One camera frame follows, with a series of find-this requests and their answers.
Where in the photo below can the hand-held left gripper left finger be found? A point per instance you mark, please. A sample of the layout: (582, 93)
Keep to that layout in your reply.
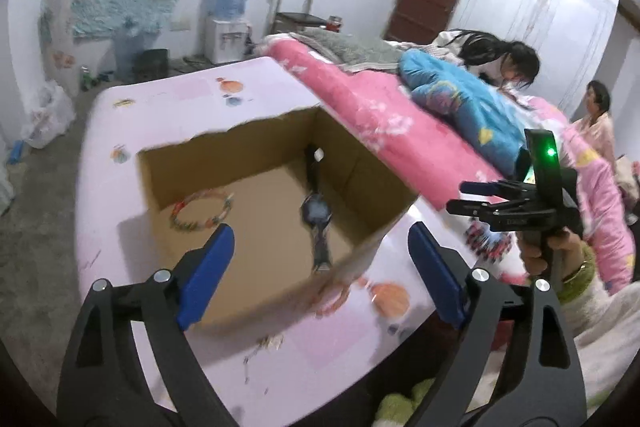
(210, 277)

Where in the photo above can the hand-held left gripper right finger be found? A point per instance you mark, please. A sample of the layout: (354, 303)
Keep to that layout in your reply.
(437, 277)

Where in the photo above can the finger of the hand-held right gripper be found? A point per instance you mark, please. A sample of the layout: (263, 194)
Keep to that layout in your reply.
(475, 208)
(485, 188)

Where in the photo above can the brown cardboard box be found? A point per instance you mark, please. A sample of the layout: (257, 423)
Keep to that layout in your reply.
(260, 202)

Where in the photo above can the person's right forearm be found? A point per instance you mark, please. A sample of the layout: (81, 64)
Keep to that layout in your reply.
(605, 332)

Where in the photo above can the person's right hand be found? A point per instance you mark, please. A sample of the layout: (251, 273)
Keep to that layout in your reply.
(570, 252)

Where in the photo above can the pink printed quilt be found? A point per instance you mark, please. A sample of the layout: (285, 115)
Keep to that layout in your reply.
(595, 187)

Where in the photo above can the blue printed quilt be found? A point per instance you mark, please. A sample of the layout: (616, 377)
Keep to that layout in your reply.
(460, 102)

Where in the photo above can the gold bangle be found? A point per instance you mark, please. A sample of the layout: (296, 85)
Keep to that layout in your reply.
(580, 272)

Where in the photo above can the green white fluffy garment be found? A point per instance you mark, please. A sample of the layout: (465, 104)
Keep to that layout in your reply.
(400, 402)

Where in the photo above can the pink floral bedsheet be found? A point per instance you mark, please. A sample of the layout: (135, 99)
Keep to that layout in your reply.
(375, 107)

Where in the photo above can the white wardrobe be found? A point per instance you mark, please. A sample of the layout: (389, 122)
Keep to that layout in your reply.
(540, 7)

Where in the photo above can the grey blanket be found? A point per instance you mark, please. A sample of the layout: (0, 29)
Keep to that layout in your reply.
(350, 47)

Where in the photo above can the black crate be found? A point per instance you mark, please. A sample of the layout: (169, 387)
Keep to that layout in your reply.
(152, 66)

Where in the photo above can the drink can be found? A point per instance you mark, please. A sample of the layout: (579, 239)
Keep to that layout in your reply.
(333, 24)

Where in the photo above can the white plastic bag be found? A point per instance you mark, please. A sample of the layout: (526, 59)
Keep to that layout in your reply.
(47, 114)

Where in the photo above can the small blue floor item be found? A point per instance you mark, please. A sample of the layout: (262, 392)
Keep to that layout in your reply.
(16, 152)

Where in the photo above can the green bottle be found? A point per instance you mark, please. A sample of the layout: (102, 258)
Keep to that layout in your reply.
(85, 78)

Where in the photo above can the white water dispenser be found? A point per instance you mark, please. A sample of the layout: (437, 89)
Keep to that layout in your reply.
(225, 42)

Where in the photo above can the blue floor water bottle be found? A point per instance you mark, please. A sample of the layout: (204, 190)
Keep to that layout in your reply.
(127, 52)

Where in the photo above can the white flowered wall decoration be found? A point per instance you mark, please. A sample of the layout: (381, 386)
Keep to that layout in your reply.
(62, 57)

